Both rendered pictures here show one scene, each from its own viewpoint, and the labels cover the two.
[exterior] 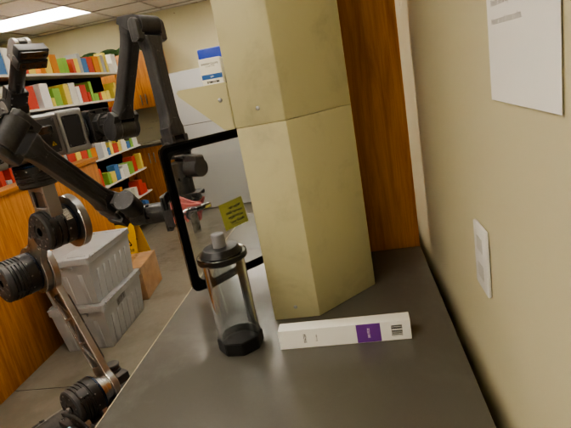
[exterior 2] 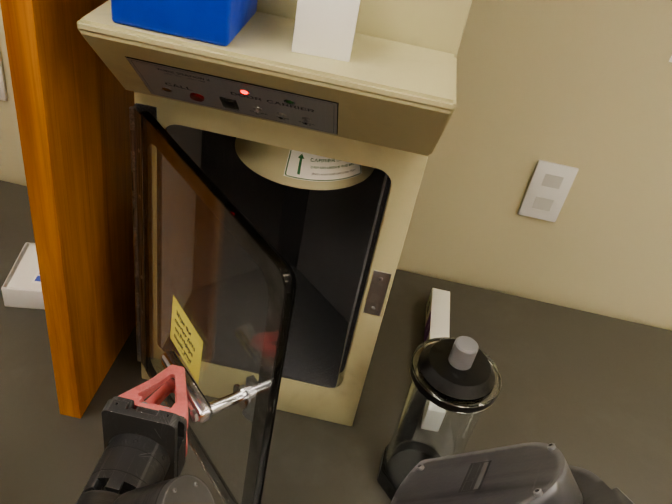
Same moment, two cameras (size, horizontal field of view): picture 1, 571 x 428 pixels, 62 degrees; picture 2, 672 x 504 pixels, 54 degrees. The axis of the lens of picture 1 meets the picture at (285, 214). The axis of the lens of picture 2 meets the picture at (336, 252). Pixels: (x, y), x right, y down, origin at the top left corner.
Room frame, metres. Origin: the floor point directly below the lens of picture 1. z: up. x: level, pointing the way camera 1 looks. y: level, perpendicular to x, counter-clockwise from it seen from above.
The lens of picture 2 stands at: (1.20, 0.68, 1.72)
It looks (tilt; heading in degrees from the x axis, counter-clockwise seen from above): 37 degrees down; 262
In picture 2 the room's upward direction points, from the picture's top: 12 degrees clockwise
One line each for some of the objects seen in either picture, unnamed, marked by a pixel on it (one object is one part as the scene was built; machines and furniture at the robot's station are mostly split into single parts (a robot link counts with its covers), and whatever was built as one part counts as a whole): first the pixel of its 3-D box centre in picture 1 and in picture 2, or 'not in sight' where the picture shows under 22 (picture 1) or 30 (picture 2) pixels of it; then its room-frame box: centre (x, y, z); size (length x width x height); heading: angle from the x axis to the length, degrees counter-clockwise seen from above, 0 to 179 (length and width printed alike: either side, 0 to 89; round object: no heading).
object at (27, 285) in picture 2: not in sight; (65, 277); (1.51, -0.17, 0.96); 0.16 x 0.12 x 0.04; 2
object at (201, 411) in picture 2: not in sight; (202, 381); (1.24, 0.23, 1.20); 0.10 x 0.05 x 0.03; 124
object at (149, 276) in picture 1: (134, 276); not in sight; (3.73, 1.34, 0.14); 0.41 x 0.32 x 0.28; 176
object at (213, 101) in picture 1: (223, 104); (274, 90); (1.21, 0.10, 1.46); 0.32 x 0.11 x 0.10; 170
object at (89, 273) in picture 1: (89, 266); not in sight; (3.12, 1.40, 0.49); 0.60 x 0.42 x 0.33; 170
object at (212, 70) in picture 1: (212, 71); (327, 12); (1.17, 0.11, 1.54); 0.05 x 0.05 x 0.06; 86
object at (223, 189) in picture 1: (226, 205); (196, 332); (1.26, 0.16, 1.19); 0.30 x 0.01 x 0.40; 124
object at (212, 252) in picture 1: (219, 247); (459, 363); (0.96, 0.15, 1.18); 0.09 x 0.09 x 0.07
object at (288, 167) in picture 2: not in sight; (308, 132); (1.16, -0.05, 1.34); 0.18 x 0.18 x 0.05
